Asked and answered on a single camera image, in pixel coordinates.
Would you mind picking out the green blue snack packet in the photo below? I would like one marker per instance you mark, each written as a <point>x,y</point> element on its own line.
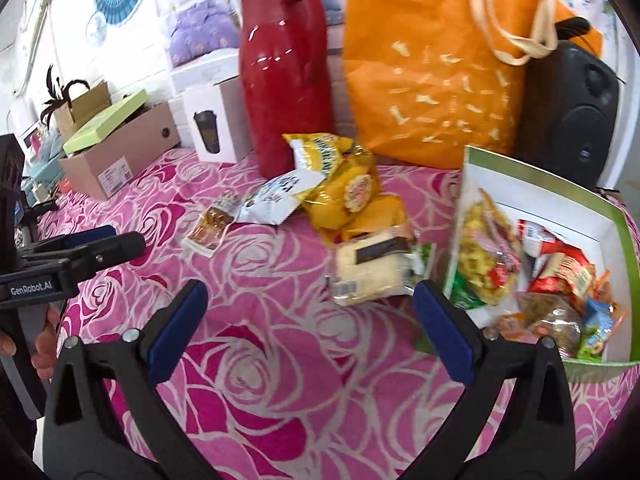
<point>599,322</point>

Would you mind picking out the red snack packet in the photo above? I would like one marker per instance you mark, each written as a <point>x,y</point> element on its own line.
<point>555,266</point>

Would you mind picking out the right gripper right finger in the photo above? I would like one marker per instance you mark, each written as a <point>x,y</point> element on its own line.
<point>514,419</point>

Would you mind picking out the brown clear snack packet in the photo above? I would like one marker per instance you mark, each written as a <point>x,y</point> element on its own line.
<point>547,315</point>

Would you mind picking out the yellow round snack pack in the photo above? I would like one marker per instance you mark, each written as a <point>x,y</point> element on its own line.
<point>350,203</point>

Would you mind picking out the left hand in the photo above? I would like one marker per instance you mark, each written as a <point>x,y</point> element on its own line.
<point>44,358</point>

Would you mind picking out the orange tote bag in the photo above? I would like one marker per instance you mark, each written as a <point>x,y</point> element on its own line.
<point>428,78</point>

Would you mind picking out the beige cracker packet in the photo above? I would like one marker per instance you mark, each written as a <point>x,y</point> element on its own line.
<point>384,264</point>

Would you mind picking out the orange trimmed snack bag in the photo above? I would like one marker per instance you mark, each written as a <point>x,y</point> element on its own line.
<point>511,324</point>

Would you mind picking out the black speaker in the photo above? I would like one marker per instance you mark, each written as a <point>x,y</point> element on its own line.
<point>569,109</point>

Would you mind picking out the brown paper gift bag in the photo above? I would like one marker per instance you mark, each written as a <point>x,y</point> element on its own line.
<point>72,105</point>

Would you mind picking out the purple bedding package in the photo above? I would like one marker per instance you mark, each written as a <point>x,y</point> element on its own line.
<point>194,28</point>

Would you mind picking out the brown cardboard box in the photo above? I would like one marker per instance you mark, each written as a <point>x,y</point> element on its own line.
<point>101,171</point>

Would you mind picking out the brown tofu snack packet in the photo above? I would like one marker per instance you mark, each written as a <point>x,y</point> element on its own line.
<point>214,222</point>

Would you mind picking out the pink rose tablecloth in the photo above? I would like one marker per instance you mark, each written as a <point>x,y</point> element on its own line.
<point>278,382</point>

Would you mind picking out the white coffee cup box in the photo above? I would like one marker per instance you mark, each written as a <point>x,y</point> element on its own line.
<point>217,122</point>

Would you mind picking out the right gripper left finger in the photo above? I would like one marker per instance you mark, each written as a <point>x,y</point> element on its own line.
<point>82,438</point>

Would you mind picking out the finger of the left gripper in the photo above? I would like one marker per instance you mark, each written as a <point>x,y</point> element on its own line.
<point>96,256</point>
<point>72,240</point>

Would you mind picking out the white cartoon snack bag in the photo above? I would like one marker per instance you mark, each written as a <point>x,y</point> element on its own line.
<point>277,199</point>

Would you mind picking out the light green box lid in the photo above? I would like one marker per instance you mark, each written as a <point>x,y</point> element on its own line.
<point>98,128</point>

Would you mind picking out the red thermos jug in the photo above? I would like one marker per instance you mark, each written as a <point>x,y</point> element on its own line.
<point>285,77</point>

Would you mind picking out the yellow chip bag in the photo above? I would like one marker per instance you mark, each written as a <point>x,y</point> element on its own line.
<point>321,152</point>

